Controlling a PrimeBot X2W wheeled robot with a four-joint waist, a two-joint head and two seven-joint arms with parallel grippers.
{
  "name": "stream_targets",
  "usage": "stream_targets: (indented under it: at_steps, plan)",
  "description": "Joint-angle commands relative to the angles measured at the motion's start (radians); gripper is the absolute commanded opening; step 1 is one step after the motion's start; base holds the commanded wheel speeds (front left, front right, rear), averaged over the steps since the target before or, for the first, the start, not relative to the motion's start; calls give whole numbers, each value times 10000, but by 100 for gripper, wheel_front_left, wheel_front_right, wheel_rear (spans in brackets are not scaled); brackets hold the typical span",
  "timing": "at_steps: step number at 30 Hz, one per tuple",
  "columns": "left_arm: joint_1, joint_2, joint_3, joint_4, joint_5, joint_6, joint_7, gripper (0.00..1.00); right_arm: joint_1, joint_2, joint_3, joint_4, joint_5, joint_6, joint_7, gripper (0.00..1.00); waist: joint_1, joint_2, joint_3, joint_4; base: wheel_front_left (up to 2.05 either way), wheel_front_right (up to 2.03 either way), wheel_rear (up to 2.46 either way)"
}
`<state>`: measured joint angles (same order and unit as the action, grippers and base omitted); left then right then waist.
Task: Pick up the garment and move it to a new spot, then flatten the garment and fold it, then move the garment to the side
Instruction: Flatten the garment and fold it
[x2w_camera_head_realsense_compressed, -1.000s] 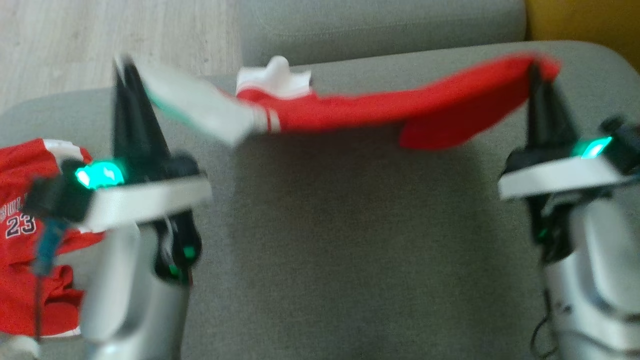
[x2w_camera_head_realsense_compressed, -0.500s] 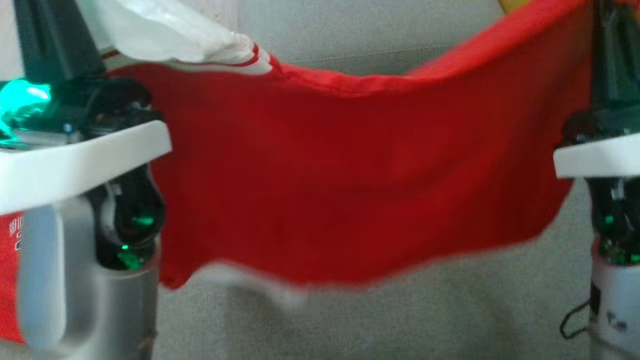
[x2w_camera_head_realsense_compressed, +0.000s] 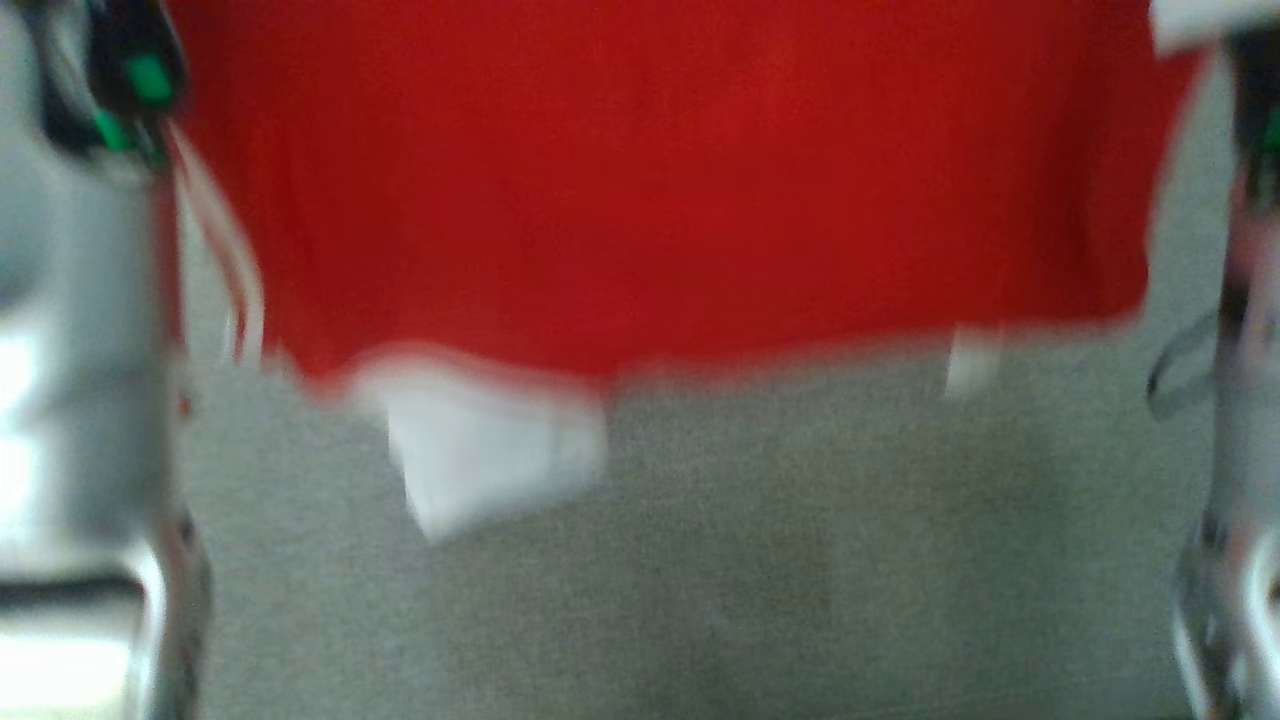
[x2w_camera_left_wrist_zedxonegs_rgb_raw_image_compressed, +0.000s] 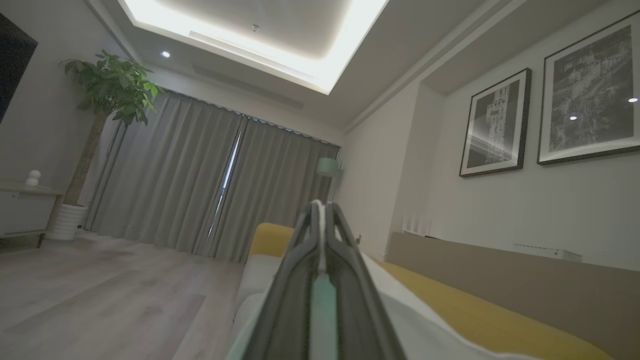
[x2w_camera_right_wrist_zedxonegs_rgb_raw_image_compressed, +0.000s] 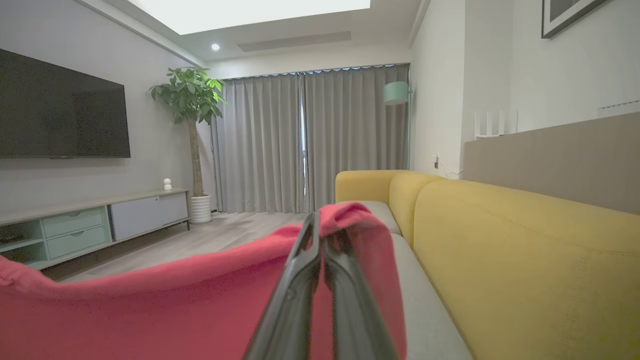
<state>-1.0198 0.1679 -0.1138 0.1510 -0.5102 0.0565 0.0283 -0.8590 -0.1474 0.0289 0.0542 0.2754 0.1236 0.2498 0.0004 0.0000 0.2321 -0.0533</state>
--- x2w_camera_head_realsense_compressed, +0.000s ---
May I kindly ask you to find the large grey sofa seat cushion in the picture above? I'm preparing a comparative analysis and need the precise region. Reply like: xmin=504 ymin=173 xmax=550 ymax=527
xmin=160 ymin=50 xmax=1236 ymax=720

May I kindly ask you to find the black right cable, blue plug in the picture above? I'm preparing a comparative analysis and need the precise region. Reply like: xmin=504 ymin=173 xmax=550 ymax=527
xmin=1145 ymin=310 xmax=1233 ymax=421

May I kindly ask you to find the red garment with striped trim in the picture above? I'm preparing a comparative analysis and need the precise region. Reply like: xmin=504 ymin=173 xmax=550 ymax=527
xmin=160 ymin=0 xmax=1201 ymax=546

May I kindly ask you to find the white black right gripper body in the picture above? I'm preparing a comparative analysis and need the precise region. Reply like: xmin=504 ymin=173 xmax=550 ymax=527
xmin=1150 ymin=0 xmax=1280 ymax=57

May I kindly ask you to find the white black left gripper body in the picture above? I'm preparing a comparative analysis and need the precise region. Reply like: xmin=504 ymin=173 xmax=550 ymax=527
xmin=88 ymin=0 xmax=191 ymax=117

